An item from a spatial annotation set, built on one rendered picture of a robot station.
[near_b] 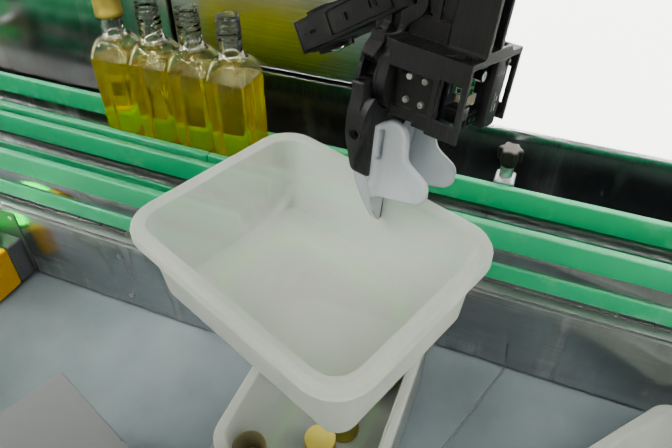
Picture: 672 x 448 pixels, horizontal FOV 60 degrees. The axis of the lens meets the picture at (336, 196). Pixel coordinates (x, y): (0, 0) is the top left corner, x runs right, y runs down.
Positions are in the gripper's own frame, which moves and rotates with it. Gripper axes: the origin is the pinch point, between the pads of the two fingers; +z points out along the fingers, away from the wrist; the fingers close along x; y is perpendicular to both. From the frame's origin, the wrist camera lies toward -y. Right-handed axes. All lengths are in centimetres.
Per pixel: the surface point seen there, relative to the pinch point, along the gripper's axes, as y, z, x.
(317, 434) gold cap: -1.2, 29.9, -1.2
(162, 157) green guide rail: -36.9, 14.1, 6.1
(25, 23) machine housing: -86, 10, 13
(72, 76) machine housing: -79, 19, 17
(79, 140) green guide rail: -50, 16, 2
